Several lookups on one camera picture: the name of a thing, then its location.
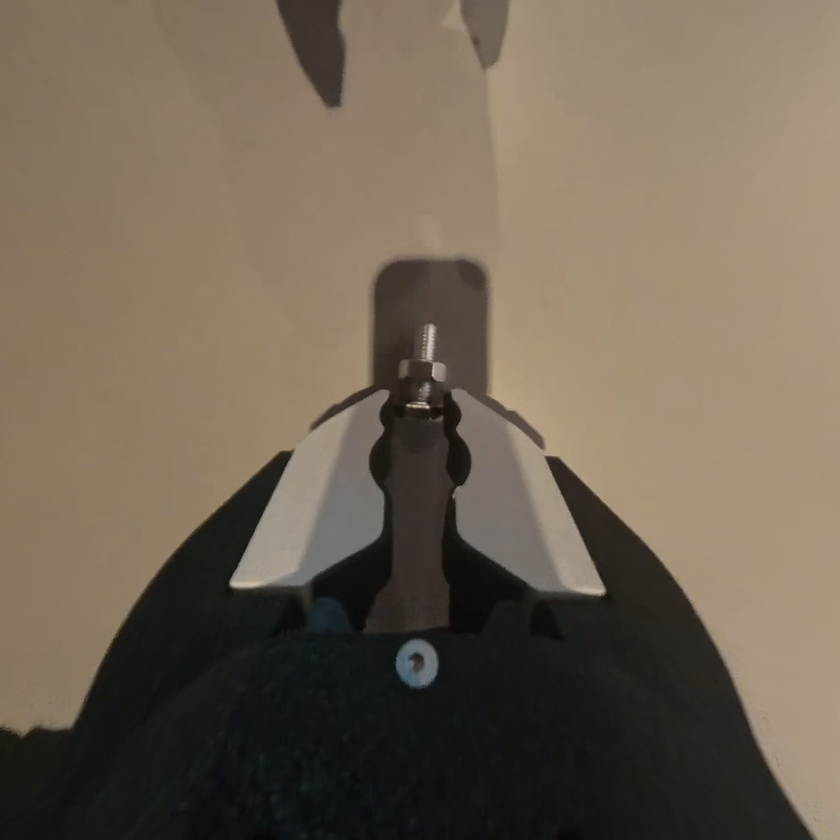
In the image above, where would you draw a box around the steel hex bolt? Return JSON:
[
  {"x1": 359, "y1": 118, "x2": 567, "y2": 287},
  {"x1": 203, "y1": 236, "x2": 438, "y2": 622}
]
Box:
[{"x1": 402, "y1": 322, "x2": 442, "y2": 421}]

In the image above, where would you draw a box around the steel hex nut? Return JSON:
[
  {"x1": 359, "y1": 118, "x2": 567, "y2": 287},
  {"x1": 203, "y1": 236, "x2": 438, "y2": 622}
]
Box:
[{"x1": 398, "y1": 357, "x2": 448, "y2": 389}]

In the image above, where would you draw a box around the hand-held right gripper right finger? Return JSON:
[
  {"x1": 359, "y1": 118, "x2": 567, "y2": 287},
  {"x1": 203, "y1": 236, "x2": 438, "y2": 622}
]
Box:
[{"x1": 445, "y1": 387, "x2": 607, "y2": 601}]

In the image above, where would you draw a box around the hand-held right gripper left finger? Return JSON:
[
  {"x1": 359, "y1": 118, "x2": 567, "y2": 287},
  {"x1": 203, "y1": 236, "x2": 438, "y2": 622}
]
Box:
[{"x1": 228, "y1": 387, "x2": 396, "y2": 603}]

